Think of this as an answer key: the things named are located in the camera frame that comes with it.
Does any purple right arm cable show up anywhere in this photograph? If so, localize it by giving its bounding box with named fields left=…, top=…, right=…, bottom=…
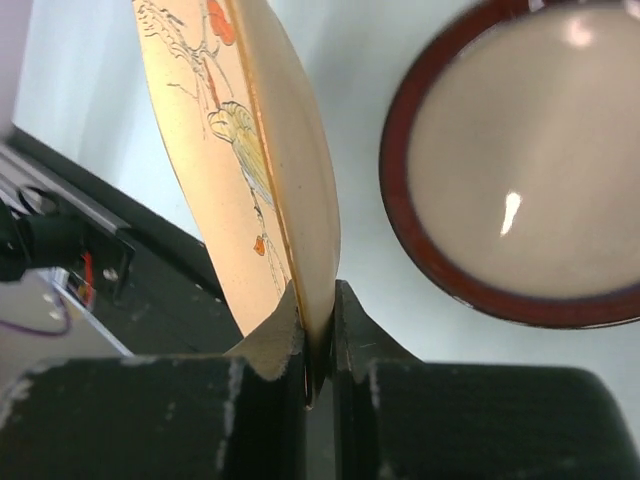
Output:
left=0, top=294, right=71, bottom=338

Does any aluminium front rail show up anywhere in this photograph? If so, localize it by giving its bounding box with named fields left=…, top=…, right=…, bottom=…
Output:
left=1, top=143, right=129, bottom=233

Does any red rimmed cream plate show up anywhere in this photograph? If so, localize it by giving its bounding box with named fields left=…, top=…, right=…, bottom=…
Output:
left=379, top=1, right=639, bottom=329

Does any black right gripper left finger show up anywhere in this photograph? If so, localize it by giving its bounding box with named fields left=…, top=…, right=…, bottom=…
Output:
left=1, top=282, right=306, bottom=479

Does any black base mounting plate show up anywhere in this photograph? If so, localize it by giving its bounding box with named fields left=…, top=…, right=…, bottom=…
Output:
left=1, top=129, right=242, bottom=354

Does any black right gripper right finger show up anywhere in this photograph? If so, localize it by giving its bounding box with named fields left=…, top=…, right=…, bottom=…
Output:
left=332, top=281, right=639, bottom=479

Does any beige bird pattern plate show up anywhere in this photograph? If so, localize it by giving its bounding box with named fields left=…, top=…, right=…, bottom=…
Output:
left=133, top=1, right=341, bottom=400

